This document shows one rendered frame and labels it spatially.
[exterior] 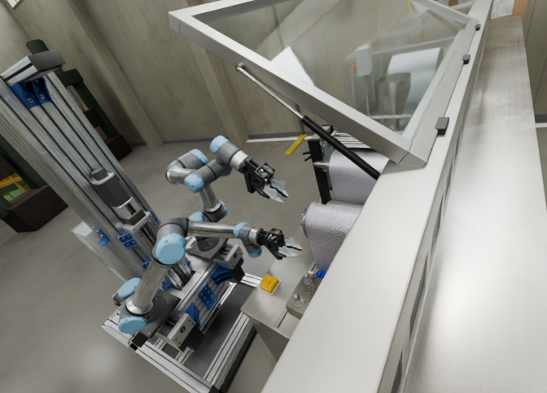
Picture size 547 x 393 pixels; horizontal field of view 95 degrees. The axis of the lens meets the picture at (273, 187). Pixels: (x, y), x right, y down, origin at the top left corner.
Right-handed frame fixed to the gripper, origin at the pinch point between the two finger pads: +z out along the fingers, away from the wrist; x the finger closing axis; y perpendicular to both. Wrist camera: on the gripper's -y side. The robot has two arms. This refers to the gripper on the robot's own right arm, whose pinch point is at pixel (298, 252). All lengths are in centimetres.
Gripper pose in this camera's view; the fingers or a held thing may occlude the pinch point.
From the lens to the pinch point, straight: 109.8
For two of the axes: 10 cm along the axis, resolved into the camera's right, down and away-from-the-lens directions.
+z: 7.8, 1.3, -6.1
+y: -2.8, -8.0, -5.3
